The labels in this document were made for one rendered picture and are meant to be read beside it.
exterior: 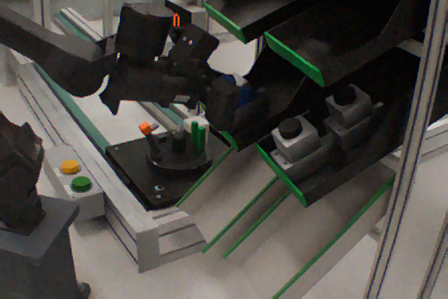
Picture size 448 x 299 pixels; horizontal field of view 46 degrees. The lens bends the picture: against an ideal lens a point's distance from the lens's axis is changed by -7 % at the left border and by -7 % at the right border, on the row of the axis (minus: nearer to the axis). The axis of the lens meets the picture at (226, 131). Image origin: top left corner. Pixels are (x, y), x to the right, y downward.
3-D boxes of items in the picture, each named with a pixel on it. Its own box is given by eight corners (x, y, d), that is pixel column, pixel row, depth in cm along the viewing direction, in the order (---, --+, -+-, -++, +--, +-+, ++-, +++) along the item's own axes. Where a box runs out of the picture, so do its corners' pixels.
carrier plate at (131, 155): (154, 213, 104) (153, 204, 103) (105, 154, 122) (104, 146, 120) (258, 180, 116) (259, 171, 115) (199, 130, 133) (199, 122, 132)
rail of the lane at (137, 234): (139, 274, 102) (136, 229, 97) (19, 94, 166) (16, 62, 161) (164, 265, 105) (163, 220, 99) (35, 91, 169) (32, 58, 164)
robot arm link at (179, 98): (174, 130, 69) (186, 83, 67) (127, 79, 84) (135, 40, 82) (232, 132, 73) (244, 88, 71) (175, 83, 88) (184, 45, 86)
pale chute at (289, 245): (276, 322, 77) (258, 313, 74) (239, 266, 87) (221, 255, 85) (416, 182, 75) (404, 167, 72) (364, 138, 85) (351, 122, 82)
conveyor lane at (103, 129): (156, 249, 109) (154, 209, 104) (37, 90, 169) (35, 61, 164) (272, 208, 123) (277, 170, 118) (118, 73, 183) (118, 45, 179)
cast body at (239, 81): (229, 134, 82) (212, 97, 78) (216, 121, 86) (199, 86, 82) (275, 103, 84) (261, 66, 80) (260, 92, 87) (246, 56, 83)
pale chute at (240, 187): (220, 263, 88) (201, 252, 85) (191, 216, 98) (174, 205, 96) (345, 135, 85) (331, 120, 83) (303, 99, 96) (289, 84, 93)
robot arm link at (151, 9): (65, 90, 69) (84, 2, 64) (72, 65, 76) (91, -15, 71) (151, 108, 72) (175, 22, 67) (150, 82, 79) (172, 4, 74)
